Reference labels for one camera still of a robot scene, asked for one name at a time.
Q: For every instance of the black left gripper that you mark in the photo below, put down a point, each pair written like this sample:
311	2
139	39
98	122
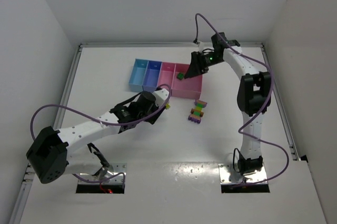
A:
153	118

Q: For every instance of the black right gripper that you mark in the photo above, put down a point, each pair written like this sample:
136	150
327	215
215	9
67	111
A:
196	62

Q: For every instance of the dark green square lego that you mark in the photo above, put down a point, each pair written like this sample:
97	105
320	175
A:
180	76

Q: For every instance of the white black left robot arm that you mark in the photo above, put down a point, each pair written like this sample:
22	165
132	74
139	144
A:
55	152

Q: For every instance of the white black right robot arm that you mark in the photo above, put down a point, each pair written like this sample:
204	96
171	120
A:
252	96

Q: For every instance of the large pink bin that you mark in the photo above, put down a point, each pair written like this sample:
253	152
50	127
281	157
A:
186	88

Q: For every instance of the dark blue bin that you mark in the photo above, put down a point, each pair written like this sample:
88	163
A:
151	76

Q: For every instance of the light blue bin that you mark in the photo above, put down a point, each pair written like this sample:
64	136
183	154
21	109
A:
137	75

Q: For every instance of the small pink bin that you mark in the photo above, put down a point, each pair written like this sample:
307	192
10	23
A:
168	75

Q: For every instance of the lego stack on table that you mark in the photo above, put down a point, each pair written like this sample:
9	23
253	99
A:
197	113

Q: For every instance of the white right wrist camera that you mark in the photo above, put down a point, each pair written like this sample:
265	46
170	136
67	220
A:
200	45

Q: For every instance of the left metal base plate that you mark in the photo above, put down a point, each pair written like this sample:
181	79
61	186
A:
114	175

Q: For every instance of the metal base plate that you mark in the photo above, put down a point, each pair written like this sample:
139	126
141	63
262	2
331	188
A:
229	177
114	175

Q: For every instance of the aluminium frame rail right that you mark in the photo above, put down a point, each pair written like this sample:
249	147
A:
278	130

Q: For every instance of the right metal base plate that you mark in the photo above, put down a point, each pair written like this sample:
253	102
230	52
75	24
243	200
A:
229	177

